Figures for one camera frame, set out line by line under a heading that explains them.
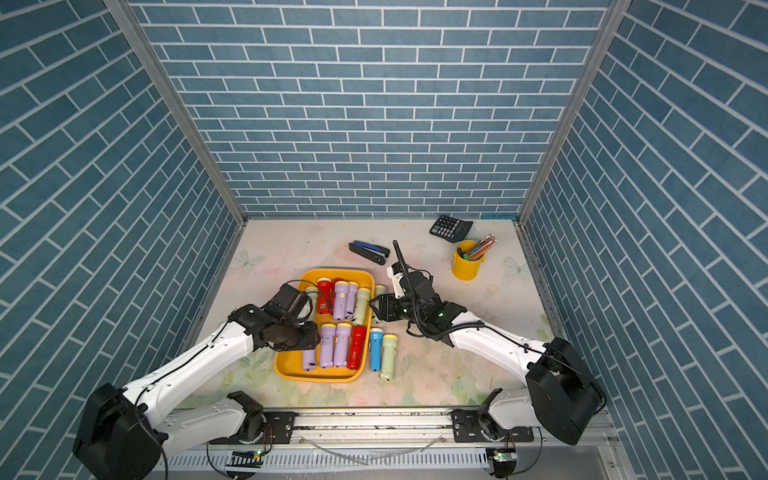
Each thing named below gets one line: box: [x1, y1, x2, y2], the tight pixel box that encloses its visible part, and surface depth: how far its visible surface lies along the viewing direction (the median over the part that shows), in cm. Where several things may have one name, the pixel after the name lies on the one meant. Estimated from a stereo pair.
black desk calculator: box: [429, 214, 473, 243], surface depth 118 cm
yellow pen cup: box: [452, 240, 486, 281], surface depth 98 cm
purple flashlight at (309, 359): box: [303, 349, 317, 371], surface depth 84 cm
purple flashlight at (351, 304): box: [345, 281, 359, 321], surface depth 95 cm
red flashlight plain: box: [347, 325, 367, 370], surface depth 86 cm
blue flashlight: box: [370, 328, 384, 372], surface depth 85 cm
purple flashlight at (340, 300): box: [334, 280, 349, 321], surface depth 93 cm
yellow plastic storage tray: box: [274, 268, 375, 383], surface depth 87 cm
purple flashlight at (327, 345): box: [320, 323, 337, 369], surface depth 86 cm
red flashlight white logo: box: [317, 277, 334, 315], surface depth 98 cm
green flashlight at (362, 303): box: [352, 287, 371, 326], surface depth 95 cm
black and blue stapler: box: [348, 240, 390, 266], surface depth 111 cm
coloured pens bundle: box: [469, 233, 497, 261], surface depth 96 cm
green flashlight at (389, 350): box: [379, 334, 398, 382], surface depth 84 cm
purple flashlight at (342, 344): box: [334, 322, 352, 368], surface depth 86 cm
